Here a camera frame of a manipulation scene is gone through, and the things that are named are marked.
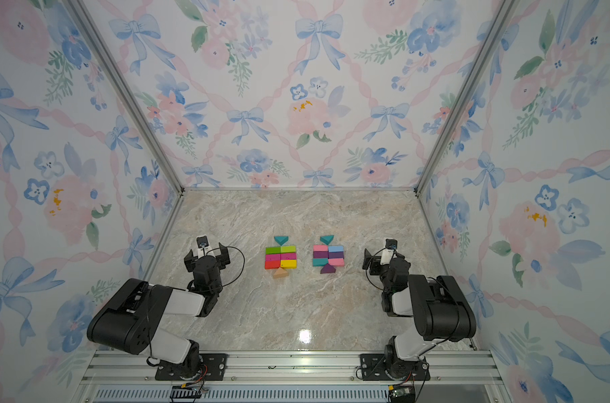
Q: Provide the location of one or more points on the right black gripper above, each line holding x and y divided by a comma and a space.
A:
376, 264

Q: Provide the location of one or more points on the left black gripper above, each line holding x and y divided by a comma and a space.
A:
222, 258

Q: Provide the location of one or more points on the red block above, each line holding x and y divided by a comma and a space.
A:
272, 264

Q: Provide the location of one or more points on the purple triangle block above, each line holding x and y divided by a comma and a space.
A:
328, 269

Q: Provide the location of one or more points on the yellow block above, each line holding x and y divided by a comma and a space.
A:
288, 264

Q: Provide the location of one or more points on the teal triangle block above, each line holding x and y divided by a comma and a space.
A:
281, 240

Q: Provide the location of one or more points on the light blue block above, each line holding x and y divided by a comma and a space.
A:
335, 248

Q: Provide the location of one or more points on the tan wooden block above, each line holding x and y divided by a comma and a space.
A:
280, 273

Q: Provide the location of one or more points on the teal rectangular block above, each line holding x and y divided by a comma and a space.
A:
320, 262

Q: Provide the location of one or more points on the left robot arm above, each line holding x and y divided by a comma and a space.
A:
130, 320

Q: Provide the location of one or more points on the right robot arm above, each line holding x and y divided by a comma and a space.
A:
437, 306

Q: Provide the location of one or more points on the green circuit board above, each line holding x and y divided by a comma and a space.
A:
402, 394

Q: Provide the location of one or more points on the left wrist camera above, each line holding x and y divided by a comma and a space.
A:
202, 246

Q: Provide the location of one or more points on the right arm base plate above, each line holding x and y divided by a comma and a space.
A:
377, 367

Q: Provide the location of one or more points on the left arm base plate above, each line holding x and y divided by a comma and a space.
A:
210, 367

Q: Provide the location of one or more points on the right frame post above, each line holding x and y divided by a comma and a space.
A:
498, 26

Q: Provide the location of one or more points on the frame post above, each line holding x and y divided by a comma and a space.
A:
498, 26
80, 15

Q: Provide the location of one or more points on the left frame post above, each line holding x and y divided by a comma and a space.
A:
80, 15

